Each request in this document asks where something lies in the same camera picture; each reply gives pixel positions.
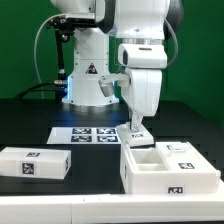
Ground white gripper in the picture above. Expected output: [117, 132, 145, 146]
[121, 69, 162, 131]

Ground white door panel with peg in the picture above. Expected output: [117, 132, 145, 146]
[116, 122, 154, 147]

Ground white front panel with peg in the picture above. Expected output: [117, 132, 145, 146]
[156, 142, 215, 173]

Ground white cabinet body box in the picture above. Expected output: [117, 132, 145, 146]
[120, 144, 222, 195]

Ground white cabinet drawer box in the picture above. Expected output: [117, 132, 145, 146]
[0, 147, 71, 179]

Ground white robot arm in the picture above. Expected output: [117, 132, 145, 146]
[50, 0, 183, 132]

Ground flat white panel four tags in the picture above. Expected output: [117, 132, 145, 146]
[47, 127, 120, 144]

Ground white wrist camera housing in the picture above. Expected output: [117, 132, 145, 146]
[97, 43, 168, 98]

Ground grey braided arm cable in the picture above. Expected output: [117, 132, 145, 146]
[163, 18, 179, 68]

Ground black base cables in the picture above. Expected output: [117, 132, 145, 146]
[13, 79, 69, 100]

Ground white L-shaped obstacle frame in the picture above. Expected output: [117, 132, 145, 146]
[0, 182, 224, 224]

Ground black camera on stand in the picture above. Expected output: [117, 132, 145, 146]
[46, 15, 96, 102]

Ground grey camera cable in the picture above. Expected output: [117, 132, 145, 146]
[33, 13, 63, 100]

